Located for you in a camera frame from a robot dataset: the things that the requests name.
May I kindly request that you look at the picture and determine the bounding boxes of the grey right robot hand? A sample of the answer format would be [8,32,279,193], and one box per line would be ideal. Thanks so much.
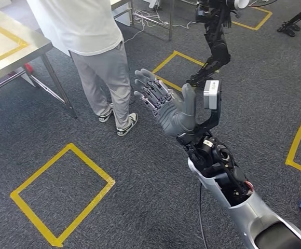
[133,68,197,137]

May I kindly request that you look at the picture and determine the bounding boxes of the steel workbench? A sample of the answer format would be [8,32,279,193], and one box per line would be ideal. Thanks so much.
[0,5,78,119]

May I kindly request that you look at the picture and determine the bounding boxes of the white cabinet panel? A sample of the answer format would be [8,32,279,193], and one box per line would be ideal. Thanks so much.
[110,0,134,27]

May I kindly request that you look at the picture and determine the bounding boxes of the yellow floor tape square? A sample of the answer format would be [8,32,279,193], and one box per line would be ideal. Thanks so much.
[9,143,116,248]

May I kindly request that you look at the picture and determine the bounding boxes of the person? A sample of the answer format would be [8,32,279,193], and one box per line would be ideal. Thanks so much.
[26,0,138,137]

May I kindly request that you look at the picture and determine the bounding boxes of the yellow tape square on steel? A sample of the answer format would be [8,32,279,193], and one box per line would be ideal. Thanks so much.
[0,18,30,70]

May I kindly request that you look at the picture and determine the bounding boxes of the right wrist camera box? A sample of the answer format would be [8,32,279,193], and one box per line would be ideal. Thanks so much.
[191,80,222,136]

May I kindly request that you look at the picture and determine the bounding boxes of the metal frame table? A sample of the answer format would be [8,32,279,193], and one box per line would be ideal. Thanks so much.
[132,0,175,42]

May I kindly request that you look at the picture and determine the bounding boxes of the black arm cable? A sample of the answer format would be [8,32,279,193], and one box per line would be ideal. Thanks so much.
[199,182,209,249]

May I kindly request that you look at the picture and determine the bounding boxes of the white floor cable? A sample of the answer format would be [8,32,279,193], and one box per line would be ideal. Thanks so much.
[124,9,197,44]

